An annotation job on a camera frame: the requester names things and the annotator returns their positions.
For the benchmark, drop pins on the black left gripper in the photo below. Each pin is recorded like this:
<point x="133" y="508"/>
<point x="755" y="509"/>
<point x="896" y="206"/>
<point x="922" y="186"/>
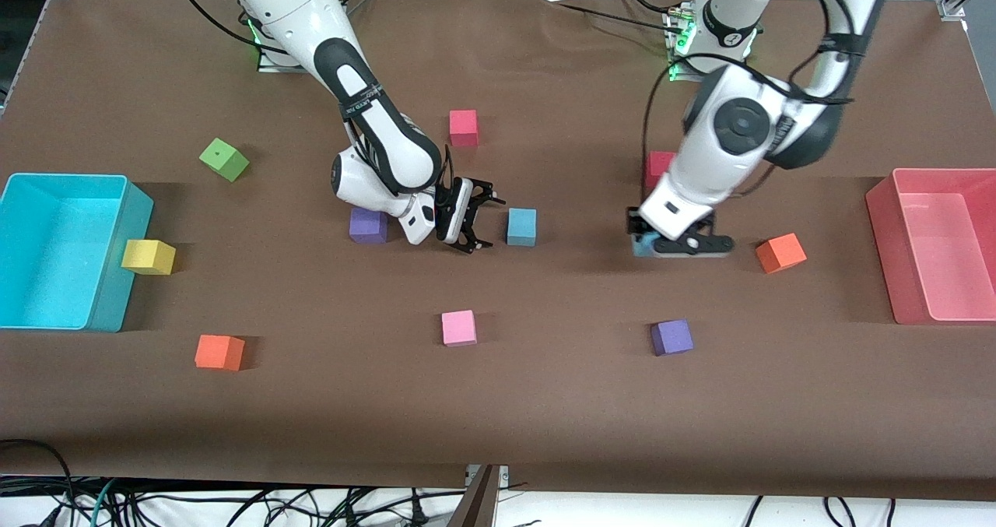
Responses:
<point x="634" y="221"/>

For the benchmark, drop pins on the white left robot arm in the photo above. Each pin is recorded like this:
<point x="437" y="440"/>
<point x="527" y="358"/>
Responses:
<point x="731" y="130"/>

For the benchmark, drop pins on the yellow foam block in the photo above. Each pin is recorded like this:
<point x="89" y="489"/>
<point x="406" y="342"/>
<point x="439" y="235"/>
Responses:
<point x="148" y="256"/>

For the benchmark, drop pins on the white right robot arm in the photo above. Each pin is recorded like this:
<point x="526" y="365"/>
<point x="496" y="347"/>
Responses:
<point x="296" y="5"/>

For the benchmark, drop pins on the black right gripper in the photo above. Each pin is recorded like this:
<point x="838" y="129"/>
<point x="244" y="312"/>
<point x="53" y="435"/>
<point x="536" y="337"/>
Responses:
<point x="450" y="214"/>

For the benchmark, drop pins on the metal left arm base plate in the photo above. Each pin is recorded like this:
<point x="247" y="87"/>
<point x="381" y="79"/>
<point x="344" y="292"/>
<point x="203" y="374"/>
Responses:
<point x="678" y="74"/>

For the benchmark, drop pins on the blue foam block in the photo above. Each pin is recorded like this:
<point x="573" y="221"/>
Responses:
<point x="521" y="226"/>
<point x="644" y="245"/>

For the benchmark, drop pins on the green foam block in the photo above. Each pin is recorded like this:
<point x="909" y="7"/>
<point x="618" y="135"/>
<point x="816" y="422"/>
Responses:
<point x="224" y="159"/>

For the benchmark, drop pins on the pink plastic bin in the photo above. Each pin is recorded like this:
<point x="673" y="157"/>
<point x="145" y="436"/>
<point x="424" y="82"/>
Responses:
<point x="949" y="262"/>

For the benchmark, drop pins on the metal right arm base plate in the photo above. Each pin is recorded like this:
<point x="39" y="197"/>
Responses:
<point x="272" y="66"/>

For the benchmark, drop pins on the purple foam block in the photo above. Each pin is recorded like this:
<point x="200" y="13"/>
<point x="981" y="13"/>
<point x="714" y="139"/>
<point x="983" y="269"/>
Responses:
<point x="366" y="231"/>
<point x="671" y="336"/>

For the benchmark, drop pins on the silver metal bracket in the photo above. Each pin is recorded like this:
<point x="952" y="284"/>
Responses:
<point x="504" y="474"/>

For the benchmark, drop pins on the dark metal bar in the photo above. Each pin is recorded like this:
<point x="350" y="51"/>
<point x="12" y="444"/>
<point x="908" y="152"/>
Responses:
<point x="476" y="504"/>

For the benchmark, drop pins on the red foam block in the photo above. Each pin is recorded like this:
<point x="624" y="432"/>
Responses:
<point x="656" y="167"/>
<point x="464" y="126"/>

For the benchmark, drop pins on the cyan plastic bin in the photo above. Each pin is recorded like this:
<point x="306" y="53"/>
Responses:
<point x="54" y="262"/>

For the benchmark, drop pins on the pink foam block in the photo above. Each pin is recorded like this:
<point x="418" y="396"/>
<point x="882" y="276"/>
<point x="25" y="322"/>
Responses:
<point x="459" y="328"/>

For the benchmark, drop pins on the orange foam block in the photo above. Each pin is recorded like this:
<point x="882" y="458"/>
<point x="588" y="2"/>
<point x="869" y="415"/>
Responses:
<point x="780" y="253"/>
<point x="218" y="352"/>

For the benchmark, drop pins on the brown table cloth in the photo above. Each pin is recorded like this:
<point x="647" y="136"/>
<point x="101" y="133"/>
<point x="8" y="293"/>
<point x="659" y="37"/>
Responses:
<point x="545" y="402"/>

